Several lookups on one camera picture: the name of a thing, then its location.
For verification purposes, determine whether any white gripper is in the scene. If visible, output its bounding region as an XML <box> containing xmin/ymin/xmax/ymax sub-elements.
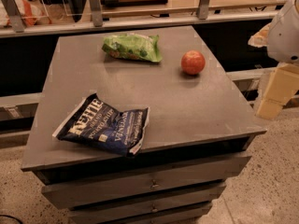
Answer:
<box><xmin>248</xmin><ymin>0</ymin><xmax>299</xmax><ymax>119</ymax></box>

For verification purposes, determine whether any blue Kettle chip bag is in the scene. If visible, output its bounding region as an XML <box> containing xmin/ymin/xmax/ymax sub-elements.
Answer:
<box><xmin>52</xmin><ymin>93</ymin><xmax>150</xmax><ymax>157</ymax></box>

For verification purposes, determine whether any red apple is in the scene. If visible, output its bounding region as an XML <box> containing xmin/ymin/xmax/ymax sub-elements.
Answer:
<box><xmin>181</xmin><ymin>50</ymin><xmax>206</xmax><ymax>76</ymax></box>

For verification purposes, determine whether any orange white bag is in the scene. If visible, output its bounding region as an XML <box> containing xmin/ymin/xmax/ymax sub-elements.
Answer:
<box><xmin>0</xmin><ymin>0</ymin><xmax>51</xmax><ymax>27</ymax></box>

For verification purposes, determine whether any grey drawer cabinet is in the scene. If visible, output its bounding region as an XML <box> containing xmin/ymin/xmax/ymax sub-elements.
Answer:
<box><xmin>21</xmin><ymin>26</ymin><xmax>263</xmax><ymax>224</ymax></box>

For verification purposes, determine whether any metal railing with posts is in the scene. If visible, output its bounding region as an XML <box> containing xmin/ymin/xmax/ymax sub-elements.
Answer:
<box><xmin>0</xmin><ymin>0</ymin><xmax>286</xmax><ymax>38</ymax></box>

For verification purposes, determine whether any green chip bag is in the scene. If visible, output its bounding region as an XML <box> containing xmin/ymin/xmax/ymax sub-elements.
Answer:
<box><xmin>102</xmin><ymin>33</ymin><xmax>162</xmax><ymax>63</ymax></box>

